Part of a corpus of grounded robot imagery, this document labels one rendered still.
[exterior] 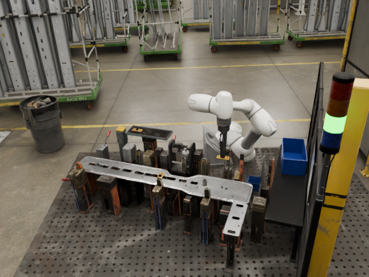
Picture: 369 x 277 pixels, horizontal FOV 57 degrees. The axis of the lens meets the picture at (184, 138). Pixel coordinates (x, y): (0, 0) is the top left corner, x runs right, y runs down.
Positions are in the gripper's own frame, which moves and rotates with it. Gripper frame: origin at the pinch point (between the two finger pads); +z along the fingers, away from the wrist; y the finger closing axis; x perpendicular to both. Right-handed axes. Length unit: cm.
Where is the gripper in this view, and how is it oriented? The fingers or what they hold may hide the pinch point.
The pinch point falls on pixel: (223, 152)
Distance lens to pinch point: 221.3
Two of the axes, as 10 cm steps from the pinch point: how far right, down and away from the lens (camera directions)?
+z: 0.4, 8.7, 5.0
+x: 9.4, 1.3, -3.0
